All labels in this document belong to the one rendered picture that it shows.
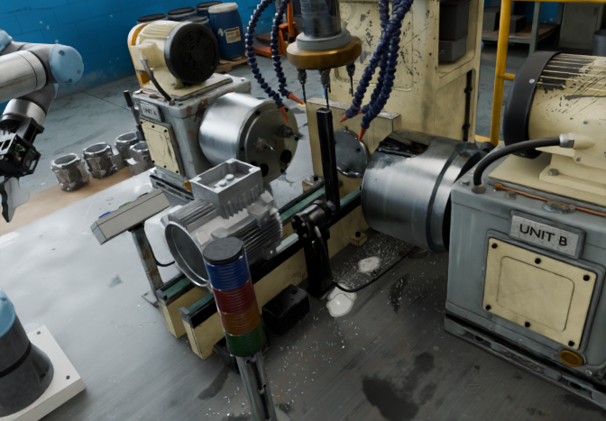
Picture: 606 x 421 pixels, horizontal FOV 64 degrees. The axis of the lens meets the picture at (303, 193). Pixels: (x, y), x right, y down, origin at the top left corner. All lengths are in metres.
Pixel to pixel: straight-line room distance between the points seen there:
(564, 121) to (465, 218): 0.23
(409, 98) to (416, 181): 0.38
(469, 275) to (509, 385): 0.22
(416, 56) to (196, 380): 0.91
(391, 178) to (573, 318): 0.41
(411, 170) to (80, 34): 5.99
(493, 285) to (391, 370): 0.27
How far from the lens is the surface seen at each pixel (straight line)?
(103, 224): 1.15
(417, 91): 1.30
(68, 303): 1.44
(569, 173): 0.91
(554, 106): 0.86
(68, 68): 1.08
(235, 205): 1.02
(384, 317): 1.14
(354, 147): 1.32
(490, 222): 0.90
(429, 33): 1.25
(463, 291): 1.03
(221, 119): 1.41
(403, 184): 1.00
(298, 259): 1.21
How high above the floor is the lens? 1.61
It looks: 30 degrees down
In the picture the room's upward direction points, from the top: 8 degrees counter-clockwise
